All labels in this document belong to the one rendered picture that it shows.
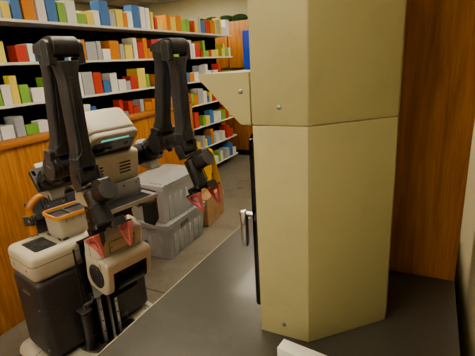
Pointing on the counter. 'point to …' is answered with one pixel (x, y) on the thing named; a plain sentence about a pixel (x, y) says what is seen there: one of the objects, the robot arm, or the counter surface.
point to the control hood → (232, 92)
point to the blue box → (246, 49)
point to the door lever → (244, 226)
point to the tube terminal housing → (324, 159)
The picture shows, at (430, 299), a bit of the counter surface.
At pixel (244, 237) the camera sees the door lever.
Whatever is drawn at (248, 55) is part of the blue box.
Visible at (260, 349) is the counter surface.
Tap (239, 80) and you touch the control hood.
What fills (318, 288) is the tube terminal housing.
